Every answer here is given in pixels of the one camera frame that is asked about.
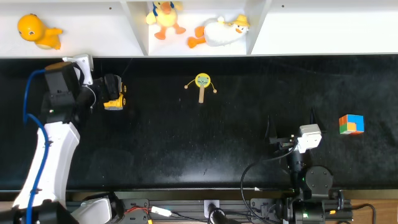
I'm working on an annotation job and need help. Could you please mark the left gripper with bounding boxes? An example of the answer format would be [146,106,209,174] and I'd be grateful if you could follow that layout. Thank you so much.
[92,73,123,105]

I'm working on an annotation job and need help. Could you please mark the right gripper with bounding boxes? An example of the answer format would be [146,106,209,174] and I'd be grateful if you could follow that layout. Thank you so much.
[264,107,324,153]

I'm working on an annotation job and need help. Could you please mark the grey and yellow toy truck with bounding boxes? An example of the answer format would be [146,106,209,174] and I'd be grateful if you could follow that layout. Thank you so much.
[103,81,127,111]

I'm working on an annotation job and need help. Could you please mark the many-coloured puzzle cube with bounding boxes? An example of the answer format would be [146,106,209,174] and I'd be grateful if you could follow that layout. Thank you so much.
[338,114,364,135]

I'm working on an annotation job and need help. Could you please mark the yellow rattle drum toy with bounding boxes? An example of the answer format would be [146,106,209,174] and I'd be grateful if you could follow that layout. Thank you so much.
[183,73,218,104]

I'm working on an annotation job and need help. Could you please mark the yellow rubber duck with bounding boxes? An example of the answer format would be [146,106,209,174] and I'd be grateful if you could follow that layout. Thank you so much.
[17,13,63,50]

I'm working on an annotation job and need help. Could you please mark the yellow plush duck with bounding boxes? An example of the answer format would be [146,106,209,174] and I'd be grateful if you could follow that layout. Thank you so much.
[146,1,187,40]

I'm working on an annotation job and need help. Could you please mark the white shelf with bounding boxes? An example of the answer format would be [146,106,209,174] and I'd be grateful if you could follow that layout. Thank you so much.
[0,0,398,59]

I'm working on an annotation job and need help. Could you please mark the white plush duck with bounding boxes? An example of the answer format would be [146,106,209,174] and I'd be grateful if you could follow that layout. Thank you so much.
[187,14,251,49]

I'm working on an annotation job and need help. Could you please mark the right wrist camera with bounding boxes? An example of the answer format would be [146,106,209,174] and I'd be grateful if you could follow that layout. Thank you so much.
[297,123,323,154]

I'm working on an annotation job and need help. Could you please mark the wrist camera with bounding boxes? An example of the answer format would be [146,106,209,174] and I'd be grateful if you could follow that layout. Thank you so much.
[62,54,95,86]
[297,123,323,154]

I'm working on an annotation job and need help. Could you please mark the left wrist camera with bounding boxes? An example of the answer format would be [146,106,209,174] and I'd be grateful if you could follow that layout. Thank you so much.
[62,54,95,86]

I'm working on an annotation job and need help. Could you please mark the blue cable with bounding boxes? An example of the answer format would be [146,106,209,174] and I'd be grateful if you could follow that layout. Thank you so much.
[23,68,50,224]

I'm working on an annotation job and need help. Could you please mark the black power cord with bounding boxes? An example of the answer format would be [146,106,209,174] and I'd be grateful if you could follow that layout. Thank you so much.
[351,203,377,224]

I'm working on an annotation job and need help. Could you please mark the mounting rail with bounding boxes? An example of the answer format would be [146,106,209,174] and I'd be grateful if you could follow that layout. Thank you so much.
[67,198,354,224]

